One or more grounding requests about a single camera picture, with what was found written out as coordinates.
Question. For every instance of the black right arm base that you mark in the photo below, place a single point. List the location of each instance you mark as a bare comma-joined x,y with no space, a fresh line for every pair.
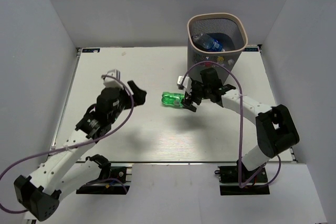
229,186

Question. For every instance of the clear bottle white blue label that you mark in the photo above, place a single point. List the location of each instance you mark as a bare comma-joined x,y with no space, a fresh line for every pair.
207,43

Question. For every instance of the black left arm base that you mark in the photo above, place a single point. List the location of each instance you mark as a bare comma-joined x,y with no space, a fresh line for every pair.
117,183

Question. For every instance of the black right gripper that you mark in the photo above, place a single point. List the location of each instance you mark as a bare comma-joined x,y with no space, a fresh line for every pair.
194,84

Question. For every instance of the grey mesh waste bin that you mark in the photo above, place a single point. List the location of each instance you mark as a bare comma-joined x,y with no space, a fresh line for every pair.
228,30

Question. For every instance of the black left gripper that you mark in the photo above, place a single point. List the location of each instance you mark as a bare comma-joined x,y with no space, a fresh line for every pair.
139,94

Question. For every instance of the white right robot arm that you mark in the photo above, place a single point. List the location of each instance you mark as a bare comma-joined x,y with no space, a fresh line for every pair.
275,131

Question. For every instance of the green bottle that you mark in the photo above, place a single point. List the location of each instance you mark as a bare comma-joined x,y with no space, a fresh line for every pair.
172,99

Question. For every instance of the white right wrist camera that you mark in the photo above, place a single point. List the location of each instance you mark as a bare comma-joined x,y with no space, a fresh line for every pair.
184,83

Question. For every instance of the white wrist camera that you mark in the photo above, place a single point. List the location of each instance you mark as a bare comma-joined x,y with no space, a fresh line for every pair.
184,83
112,79

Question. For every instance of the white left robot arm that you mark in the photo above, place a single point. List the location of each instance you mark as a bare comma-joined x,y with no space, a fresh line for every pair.
42,191

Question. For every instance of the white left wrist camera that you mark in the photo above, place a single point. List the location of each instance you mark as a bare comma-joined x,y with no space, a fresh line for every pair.
112,79

